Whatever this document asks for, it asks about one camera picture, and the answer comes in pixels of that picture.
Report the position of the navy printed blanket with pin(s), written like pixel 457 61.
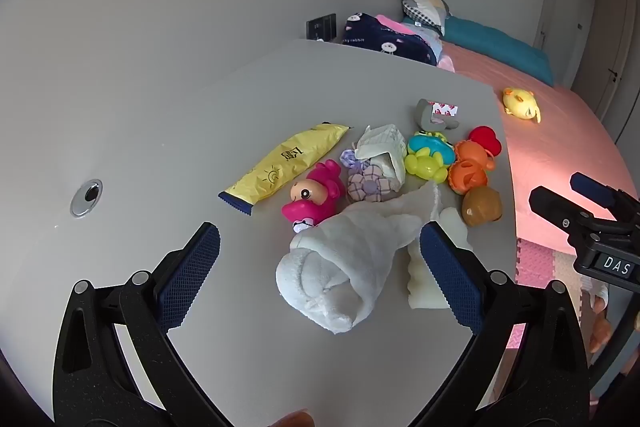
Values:
pixel 380 39

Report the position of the pink plastic figure toy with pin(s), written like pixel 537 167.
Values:
pixel 315 192

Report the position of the yellow snack packet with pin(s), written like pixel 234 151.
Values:
pixel 285 157

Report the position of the cream foam sponge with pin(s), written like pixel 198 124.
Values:
pixel 450 227

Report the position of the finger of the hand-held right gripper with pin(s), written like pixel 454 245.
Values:
pixel 555 209
pixel 592 188

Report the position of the checked patchwork pillow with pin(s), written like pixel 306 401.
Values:
pixel 425 9

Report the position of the white desk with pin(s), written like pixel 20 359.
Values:
pixel 165 117

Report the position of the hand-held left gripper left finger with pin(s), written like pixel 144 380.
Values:
pixel 190 282

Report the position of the purple checked cloth flower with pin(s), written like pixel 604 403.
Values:
pixel 370 187

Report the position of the yellow-green plastic toy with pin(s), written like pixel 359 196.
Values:
pixel 425 164

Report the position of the person's left hand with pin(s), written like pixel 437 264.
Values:
pixel 295 419

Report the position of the black wall switch panel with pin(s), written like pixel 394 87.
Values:
pixel 320 28

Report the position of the small purple cloth flower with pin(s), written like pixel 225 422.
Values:
pixel 352 159

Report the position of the teal pillow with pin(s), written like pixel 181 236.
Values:
pixel 495 44

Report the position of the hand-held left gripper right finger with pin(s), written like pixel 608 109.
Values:
pixel 450 282

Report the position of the white fluffy towel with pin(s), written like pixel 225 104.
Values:
pixel 340 257

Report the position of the white tissue packet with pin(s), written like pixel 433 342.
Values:
pixel 385 147

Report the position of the pink blanket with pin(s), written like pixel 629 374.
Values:
pixel 395 23

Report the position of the red plastic toy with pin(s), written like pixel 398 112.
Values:
pixel 485 138

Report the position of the bed with pink sheet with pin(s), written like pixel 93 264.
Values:
pixel 560 147

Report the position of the white door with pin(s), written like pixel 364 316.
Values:
pixel 617 32

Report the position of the blue plastic toy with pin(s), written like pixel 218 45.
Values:
pixel 432 142

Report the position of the person's right hand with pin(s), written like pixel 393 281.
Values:
pixel 600 327

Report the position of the brown plastic toy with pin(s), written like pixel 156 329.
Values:
pixel 482 206

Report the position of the orange plastic toy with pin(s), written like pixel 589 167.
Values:
pixel 477 154
pixel 467 177

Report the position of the yellow plush toy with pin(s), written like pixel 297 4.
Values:
pixel 520 104

